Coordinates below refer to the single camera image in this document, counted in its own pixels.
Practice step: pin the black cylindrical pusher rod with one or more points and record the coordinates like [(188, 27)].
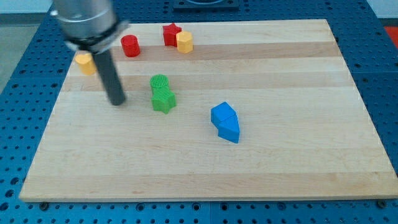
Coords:
[(109, 77)]

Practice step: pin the yellow heart block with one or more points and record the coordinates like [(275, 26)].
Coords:
[(86, 64)]

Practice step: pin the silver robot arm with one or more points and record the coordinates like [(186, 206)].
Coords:
[(92, 26)]

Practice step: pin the yellow hexagon block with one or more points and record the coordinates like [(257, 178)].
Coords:
[(184, 42)]

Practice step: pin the red cylinder block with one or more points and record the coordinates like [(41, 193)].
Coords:
[(130, 45)]

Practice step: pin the green cylinder block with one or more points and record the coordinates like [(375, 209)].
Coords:
[(159, 82)]

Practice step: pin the green star block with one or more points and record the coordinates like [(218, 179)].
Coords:
[(163, 100)]

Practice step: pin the red star block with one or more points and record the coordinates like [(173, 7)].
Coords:
[(170, 34)]

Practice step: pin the blue cube block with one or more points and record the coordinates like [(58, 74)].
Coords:
[(221, 112)]

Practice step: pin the blue triangle block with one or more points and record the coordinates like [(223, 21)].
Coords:
[(229, 129)]

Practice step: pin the wooden board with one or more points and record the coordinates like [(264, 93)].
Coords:
[(305, 133)]

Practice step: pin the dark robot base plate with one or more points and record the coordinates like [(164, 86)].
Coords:
[(182, 5)]

